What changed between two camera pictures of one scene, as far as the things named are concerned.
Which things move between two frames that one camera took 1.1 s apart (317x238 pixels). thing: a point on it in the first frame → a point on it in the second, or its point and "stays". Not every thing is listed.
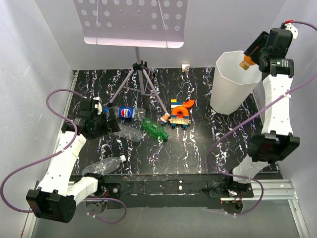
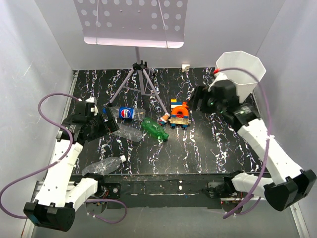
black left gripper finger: x=113 y=125 stays
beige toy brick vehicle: x=179 y=122 stays
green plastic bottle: x=150 y=127 stays
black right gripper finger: x=253 y=49 → x=196 y=98
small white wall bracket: x=185 y=67 stays
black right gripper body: x=262 y=52 → x=208 y=104
